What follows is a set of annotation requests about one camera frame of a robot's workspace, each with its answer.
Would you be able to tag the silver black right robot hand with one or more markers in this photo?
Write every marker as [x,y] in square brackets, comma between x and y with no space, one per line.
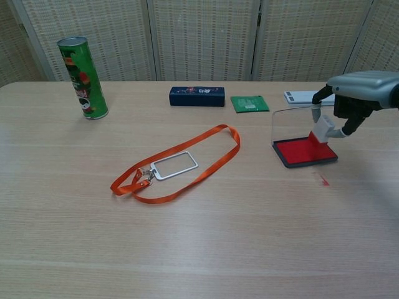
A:
[364,90]

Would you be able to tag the small red white stamp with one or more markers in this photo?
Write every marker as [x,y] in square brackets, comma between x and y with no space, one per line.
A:
[322,129]

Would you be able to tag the red ink pad clear lid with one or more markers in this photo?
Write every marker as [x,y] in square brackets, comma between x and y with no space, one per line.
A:
[299,154]

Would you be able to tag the woven folding screen panel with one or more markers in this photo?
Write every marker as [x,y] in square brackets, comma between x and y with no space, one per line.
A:
[380,37]
[308,37]
[103,34]
[204,37]
[15,46]

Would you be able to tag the white folded stand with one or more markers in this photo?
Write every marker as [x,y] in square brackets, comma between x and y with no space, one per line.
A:
[299,97]

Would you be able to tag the green foil packet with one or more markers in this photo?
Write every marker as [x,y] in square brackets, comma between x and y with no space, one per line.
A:
[249,104]

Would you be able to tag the dark blue rectangular case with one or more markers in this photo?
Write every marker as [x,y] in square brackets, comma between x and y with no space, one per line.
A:
[197,97]

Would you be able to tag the clear badge holder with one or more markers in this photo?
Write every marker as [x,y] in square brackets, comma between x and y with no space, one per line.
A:
[174,165]

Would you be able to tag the green chips can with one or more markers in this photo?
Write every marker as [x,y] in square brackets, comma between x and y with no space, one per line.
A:
[88,81]

